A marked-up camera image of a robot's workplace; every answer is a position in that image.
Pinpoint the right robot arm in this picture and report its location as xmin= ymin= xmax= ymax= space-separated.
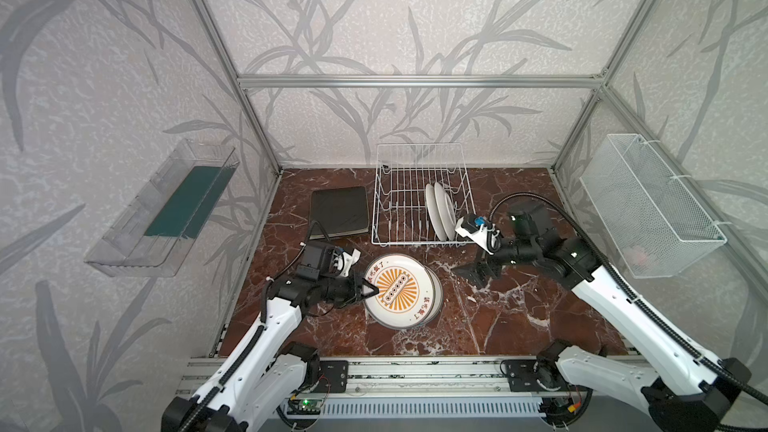
xmin=453 ymin=192 xmax=767 ymax=431

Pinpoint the white mesh wall basket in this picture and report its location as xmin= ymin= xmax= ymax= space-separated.
xmin=580 ymin=133 xmax=727 ymax=279

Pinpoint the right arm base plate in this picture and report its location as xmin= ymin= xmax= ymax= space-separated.
xmin=500 ymin=359 xmax=587 ymax=394

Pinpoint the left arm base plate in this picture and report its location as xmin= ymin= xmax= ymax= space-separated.
xmin=300 ymin=360 xmax=349 ymax=394

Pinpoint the white wire dish rack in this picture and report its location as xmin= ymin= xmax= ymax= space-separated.
xmin=371 ymin=143 xmax=476 ymax=246

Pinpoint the white round plate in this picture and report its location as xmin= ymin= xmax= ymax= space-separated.
xmin=434 ymin=182 xmax=456 ymax=241
xmin=413 ymin=267 xmax=444 ymax=327
xmin=424 ymin=184 xmax=447 ymax=242
xmin=364 ymin=254 xmax=427 ymax=330

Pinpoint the clear plastic wall bin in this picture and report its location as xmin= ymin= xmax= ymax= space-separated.
xmin=84 ymin=139 xmax=240 ymax=278

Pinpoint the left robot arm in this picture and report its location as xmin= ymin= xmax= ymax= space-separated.
xmin=160 ymin=233 xmax=379 ymax=431

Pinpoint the aluminium mounting rail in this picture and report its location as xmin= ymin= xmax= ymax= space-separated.
xmin=173 ymin=356 xmax=679 ymax=400

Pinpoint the left green circuit board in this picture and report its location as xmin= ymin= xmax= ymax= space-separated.
xmin=286 ymin=398 xmax=324 ymax=416

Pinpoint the right circuit board with wires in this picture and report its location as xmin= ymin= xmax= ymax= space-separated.
xmin=539 ymin=397 xmax=581 ymax=424

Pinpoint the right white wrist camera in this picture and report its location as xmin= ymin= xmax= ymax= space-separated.
xmin=455 ymin=213 xmax=501 ymax=255

